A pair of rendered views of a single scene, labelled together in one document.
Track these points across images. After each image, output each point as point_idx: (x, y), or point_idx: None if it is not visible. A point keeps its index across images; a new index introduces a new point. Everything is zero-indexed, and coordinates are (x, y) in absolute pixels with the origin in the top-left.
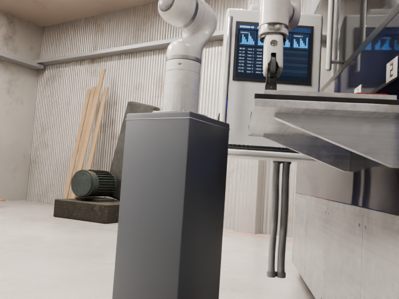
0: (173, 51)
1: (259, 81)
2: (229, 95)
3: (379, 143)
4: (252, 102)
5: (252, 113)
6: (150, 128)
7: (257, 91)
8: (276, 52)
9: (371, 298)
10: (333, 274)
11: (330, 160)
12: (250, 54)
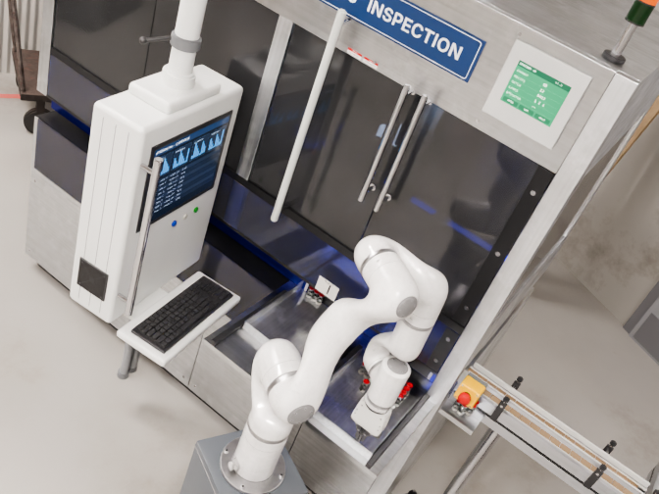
0: (280, 438)
1: (165, 216)
2: (129, 253)
3: None
4: (153, 245)
5: (329, 441)
6: None
7: (161, 227)
8: (386, 423)
9: (321, 448)
10: (228, 382)
11: None
12: (162, 186)
